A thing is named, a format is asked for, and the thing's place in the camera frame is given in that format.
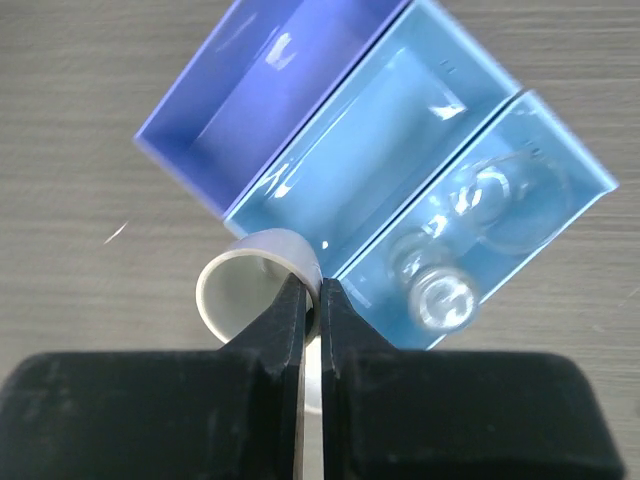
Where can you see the small white ceramic bowl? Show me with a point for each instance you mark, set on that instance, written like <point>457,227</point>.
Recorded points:
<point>240,283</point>

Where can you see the clear glass beaker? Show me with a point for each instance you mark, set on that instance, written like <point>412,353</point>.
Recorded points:
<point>503,206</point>

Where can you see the small clear glass bottle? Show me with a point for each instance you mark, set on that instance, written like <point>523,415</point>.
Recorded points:
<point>441,297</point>

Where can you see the blue tiered organizer box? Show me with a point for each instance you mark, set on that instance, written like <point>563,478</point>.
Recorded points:
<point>334,119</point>

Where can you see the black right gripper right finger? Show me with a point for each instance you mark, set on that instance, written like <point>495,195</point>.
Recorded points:
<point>390,413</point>

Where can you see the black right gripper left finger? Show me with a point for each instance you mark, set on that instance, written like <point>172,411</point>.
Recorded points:
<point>231,413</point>

